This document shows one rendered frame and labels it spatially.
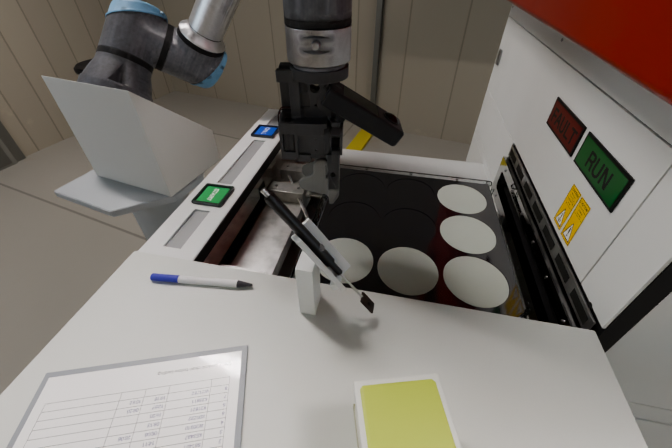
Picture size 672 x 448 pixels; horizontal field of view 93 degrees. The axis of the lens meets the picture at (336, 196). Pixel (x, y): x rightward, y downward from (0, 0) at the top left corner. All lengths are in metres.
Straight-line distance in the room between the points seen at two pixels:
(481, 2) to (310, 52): 2.32
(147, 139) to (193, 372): 0.56
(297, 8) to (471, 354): 0.41
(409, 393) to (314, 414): 0.11
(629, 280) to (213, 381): 0.45
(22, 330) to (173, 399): 1.66
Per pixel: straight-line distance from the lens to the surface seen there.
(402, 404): 0.31
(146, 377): 0.43
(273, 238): 0.63
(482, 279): 0.58
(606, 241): 0.50
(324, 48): 0.38
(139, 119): 0.82
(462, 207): 0.71
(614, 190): 0.50
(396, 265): 0.56
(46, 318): 2.02
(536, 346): 0.46
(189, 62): 0.94
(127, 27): 0.94
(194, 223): 0.59
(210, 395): 0.40
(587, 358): 0.49
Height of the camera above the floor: 1.33
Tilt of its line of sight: 38 degrees down
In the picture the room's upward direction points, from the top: straight up
